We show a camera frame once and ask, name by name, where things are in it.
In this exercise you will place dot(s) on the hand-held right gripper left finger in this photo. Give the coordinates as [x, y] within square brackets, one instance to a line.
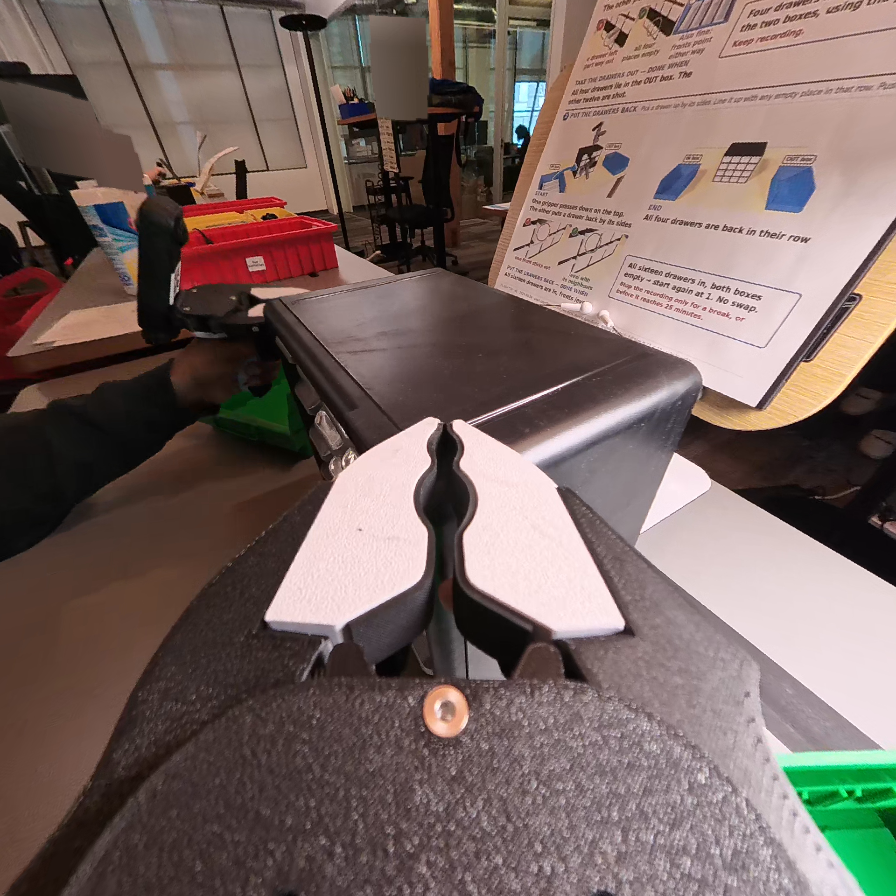
[350, 546]

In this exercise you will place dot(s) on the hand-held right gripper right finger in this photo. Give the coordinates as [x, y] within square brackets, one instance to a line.
[532, 553]

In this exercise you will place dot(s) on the set of clear drawers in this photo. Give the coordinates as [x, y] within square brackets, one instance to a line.
[329, 434]

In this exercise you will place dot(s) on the green plastic bin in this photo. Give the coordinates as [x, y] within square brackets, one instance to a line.
[854, 812]
[273, 420]

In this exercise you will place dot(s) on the black drawer cabinet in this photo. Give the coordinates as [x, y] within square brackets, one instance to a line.
[455, 336]

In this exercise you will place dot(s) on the person's left forearm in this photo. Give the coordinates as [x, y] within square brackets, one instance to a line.
[84, 455]

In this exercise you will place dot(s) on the light desk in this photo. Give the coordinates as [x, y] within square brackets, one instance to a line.
[140, 595]

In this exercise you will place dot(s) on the yellow plastic bin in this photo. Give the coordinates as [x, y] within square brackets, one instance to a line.
[217, 220]
[280, 213]

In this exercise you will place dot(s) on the red plastic bin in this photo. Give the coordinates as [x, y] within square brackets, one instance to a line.
[231, 206]

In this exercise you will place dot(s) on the white curved object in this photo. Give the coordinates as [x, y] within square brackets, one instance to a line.
[217, 161]

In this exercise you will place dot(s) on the red bin white label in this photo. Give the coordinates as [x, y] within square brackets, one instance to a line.
[294, 252]

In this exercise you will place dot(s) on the red bag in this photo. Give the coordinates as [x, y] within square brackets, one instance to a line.
[21, 315]

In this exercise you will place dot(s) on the black floor stand pole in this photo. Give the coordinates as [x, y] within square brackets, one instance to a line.
[322, 105]

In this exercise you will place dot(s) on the blue pencil cup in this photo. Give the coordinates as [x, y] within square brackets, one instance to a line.
[357, 110]

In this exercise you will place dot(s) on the black office chair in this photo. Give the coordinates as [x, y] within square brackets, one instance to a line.
[427, 210]

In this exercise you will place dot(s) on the dark blue backpack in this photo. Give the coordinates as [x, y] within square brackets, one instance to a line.
[455, 98]

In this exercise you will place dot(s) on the white power strip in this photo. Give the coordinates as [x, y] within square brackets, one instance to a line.
[882, 526]

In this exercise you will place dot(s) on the white shoe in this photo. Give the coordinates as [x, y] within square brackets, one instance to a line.
[876, 444]
[862, 401]

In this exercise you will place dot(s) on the wooden document stand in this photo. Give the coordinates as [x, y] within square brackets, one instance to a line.
[840, 364]

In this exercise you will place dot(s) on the black sheet clip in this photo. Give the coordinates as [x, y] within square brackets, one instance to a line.
[833, 327]

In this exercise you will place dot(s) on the white instruction sheet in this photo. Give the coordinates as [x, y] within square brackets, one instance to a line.
[700, 210]

